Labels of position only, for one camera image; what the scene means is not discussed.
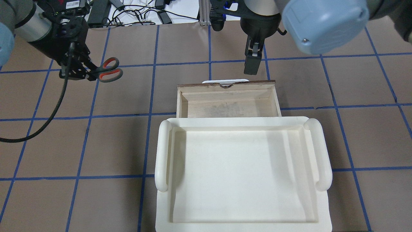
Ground cream plastic tray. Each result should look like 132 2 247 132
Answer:
154 116 332 232

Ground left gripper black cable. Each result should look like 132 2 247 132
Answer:
0 42 76 143

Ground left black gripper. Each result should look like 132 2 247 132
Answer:
31 0 98 81

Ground grey orange scissors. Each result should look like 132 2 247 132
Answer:
95 57 124 83

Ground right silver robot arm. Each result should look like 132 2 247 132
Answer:
209 0 411 75

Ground aluminium frame post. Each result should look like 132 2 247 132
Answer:
198 0 211 25

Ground wooden drawer with white handle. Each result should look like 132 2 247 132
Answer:
176 79 281 118

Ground black adapter brick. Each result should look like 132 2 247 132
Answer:
87 0 111 28

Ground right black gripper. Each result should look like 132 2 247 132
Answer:
209 0 287 75

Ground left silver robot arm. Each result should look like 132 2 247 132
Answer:
0 0 98 81

